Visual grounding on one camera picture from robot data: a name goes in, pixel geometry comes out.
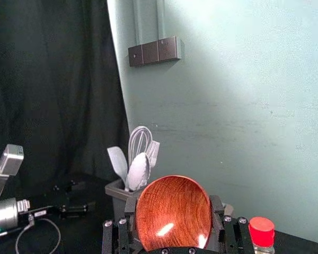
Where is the grey whisk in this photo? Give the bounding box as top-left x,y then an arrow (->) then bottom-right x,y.
127,126 -> 154,165

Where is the grey wall conduit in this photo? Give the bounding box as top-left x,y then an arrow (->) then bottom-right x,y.
132,0 -> 166,46

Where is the thin dark gripper cable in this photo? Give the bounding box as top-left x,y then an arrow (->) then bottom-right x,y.
15,216 -> 62,254

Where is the reddish brown wooden spoon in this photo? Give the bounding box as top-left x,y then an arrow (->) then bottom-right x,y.
135,174 -> 213,252

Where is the grey spoon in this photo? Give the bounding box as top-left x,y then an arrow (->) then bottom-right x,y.
127,152 -> 152,192

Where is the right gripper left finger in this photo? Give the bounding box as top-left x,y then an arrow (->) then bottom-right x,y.
102,196 -> 143,254

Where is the grey utensil holder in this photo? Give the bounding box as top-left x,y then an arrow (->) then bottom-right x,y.
104,178 -> 149,222

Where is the grey slotted turner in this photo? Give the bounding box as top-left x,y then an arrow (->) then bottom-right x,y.
145,140 -> 161,170

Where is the black curtain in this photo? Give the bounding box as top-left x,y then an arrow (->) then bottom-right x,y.
0,0 -> 131,186

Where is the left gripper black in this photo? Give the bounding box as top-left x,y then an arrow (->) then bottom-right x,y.
17,180 -> 89,220

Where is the brown wall junction box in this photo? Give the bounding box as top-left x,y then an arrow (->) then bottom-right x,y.
128,36 -> 182,67

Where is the red capped clear bottle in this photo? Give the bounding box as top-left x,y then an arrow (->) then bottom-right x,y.
248,216 -> 277,254

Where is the grey spatula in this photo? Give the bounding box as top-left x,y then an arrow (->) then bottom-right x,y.
107,146 -> 130,192

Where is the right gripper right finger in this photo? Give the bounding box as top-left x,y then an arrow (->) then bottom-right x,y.
206,195 -> 255,254

